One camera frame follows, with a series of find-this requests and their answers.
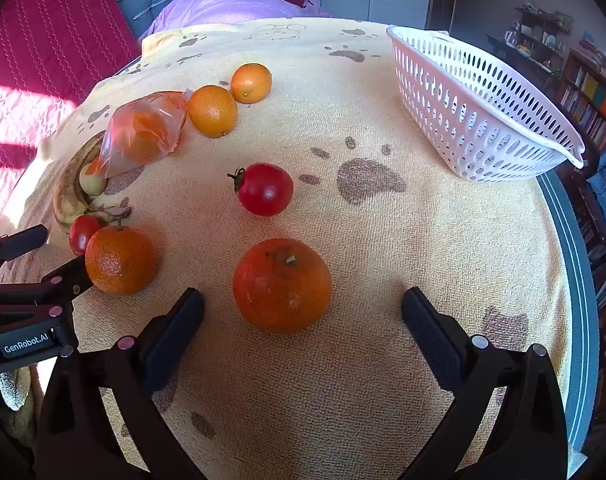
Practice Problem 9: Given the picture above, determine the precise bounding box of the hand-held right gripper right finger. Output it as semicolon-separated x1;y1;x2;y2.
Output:
402;287;568;480

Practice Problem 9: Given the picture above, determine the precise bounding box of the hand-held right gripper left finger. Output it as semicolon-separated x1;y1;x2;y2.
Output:
36;287;206;480

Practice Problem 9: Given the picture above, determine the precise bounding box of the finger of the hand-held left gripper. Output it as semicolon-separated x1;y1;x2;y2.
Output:
40;256;93;306
0;225;49;281

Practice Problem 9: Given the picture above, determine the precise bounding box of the small red tomato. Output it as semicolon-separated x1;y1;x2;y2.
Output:
69;215;103;256

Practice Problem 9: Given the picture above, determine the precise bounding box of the dimpled orange with stem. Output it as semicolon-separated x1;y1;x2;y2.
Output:
84;225;159;296

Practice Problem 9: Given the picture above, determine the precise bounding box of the spotted yellow banana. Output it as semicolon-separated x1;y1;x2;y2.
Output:
53;135;134;226

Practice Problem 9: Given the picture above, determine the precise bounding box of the large smooth orange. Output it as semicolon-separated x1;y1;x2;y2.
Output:
233;238;332;334

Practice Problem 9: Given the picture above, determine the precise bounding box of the orange plastic bag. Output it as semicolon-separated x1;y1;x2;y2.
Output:
98;89;196;179

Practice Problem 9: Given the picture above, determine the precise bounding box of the large red tomato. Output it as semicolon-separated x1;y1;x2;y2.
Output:
227;162;295;217

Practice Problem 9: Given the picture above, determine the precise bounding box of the medium yellow orange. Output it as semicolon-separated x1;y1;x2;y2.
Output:
188;85;238;138

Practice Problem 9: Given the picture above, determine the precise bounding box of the white plastic basket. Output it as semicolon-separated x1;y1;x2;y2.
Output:
386;25;585;183

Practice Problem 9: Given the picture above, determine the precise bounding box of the small yellow orange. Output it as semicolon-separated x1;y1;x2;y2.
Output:
230;63;273;104

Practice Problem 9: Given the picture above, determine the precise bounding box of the yellow paw print towel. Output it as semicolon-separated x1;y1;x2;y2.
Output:
0;17;574;480

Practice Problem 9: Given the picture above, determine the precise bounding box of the red quilted mattress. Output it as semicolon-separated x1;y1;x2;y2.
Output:
0;0;141;241

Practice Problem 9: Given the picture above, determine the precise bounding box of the grey bed headboard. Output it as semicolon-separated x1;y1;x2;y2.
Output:
116;0;224;36

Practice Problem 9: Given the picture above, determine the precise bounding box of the bookshelf with books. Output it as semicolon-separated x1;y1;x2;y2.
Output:
558;47;606;151

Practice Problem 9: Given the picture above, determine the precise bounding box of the dark wooden desk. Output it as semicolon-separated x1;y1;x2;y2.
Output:
485;35;566;96

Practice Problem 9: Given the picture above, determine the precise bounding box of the purple duvet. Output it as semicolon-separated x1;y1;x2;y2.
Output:
138;0;331;43

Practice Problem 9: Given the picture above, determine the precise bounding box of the wooden desk shelf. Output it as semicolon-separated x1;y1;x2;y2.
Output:
513;5;574;56

